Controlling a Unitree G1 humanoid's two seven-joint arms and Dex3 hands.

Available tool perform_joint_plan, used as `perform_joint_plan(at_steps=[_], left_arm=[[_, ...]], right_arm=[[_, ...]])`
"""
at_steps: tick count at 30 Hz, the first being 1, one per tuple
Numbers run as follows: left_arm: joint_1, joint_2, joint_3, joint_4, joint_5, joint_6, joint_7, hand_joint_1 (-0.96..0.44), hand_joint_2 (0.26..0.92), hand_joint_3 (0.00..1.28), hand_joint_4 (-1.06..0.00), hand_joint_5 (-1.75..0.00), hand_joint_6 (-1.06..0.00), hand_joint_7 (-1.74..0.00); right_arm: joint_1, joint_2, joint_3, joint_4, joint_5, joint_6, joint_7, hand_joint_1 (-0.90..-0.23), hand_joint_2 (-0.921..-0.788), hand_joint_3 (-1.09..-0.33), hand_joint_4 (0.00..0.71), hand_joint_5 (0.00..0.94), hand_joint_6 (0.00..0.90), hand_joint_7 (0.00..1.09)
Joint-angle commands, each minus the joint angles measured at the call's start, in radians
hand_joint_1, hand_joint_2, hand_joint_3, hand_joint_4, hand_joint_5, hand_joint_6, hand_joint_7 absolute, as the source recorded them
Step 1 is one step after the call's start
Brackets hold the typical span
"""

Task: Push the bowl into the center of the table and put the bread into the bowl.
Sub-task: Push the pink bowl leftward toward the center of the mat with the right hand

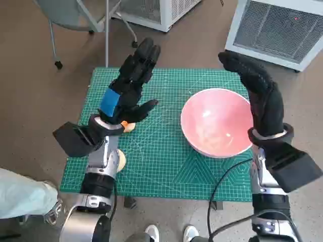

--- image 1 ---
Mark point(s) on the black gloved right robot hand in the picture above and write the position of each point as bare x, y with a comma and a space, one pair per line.
265, 106

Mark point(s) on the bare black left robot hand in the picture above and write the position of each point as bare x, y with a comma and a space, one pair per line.
131, 75

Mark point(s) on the orange rectangular twisted bread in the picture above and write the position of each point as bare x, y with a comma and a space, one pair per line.
128, 128

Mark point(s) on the pink bowl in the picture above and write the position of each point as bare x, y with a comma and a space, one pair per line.
209, 121

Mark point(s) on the round golden bread bun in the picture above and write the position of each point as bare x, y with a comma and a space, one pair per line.
122, 161

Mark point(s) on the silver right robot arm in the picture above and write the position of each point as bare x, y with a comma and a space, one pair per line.
270, 201

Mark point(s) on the metal pole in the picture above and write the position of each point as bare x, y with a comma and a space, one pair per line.
107, 45

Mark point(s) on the white mesh cabinet red light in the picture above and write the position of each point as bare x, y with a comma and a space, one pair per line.
272, 30

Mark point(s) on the green cutting mat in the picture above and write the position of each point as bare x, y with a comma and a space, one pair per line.
156, 151

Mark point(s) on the white cabinet with louvred side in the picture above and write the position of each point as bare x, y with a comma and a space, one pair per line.
176, 10

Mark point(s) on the grey office chair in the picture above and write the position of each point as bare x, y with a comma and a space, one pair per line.
65, 12

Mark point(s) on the black table leg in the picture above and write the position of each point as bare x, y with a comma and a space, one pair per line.
130, 203
217, 206

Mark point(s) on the white shoe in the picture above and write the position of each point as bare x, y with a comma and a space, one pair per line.
190, 233
152, 233

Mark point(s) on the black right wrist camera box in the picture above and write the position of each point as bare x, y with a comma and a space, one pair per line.
295, 166

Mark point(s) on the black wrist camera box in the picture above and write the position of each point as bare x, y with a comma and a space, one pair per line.
295, 166
73, 140

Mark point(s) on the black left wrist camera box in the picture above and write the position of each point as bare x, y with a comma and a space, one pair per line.
73, 140

